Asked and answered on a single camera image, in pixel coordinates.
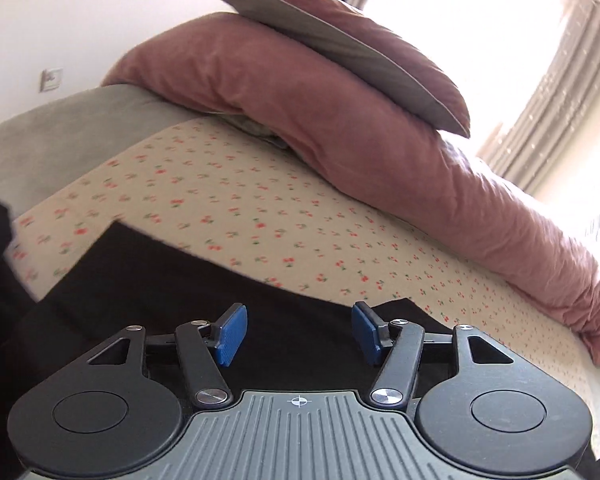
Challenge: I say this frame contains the black pants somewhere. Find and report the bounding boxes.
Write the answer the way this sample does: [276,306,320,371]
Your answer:
[9,220,462,411]

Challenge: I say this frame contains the cherry print bed sheet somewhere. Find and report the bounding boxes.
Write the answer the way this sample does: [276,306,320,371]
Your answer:
[8,118,600,454]

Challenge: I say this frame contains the pink duvet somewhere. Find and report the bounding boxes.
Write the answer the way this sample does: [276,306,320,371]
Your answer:
[104,13,600,365]

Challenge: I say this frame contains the black garment pile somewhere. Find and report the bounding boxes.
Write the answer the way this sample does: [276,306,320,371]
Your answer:
[0,192,39,480]

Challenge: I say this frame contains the beige curtain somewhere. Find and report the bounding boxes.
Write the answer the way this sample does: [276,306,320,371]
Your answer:
[478,0,600,195]

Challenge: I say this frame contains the grey blanket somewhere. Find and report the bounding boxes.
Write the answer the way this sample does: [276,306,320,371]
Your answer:
[0,84,199,217]

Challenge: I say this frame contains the pink grey pillow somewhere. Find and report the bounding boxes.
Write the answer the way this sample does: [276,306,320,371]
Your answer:
[222,0,470,139]

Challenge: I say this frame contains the white wall socket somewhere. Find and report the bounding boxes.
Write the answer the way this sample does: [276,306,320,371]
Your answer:
[40,68,64,92]

